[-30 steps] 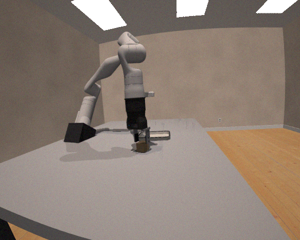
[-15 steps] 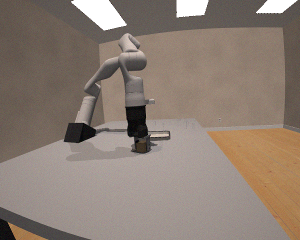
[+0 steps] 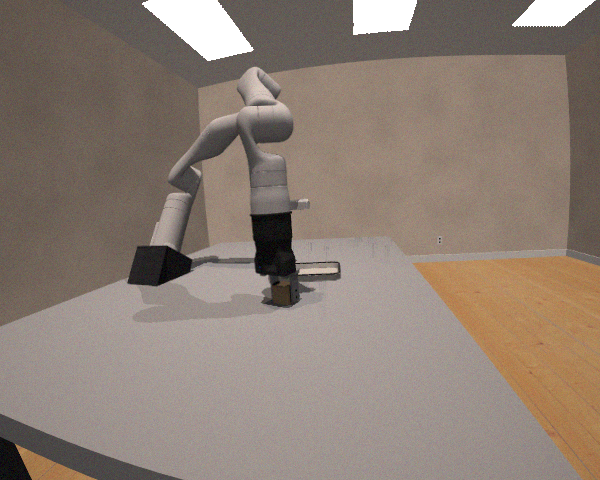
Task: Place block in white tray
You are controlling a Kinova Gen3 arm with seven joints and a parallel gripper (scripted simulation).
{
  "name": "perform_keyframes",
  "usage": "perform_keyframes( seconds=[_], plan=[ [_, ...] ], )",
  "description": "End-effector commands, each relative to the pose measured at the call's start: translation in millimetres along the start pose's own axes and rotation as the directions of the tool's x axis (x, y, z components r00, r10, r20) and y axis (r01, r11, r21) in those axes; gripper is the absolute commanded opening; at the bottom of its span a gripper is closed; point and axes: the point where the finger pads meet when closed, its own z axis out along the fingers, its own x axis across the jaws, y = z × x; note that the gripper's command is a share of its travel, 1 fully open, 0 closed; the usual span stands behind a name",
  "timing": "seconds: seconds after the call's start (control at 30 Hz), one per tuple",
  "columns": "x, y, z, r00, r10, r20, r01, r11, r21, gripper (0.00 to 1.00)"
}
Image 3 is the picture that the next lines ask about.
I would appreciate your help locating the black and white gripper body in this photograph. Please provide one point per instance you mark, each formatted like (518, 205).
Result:
(272, 229)

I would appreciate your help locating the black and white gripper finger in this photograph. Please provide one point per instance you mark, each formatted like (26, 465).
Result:
(273, 280)
(294, 286)

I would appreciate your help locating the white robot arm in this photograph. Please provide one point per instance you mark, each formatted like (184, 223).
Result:
(260, 122)

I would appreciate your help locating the brown cube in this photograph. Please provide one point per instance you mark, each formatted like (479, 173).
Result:
(281, 293)

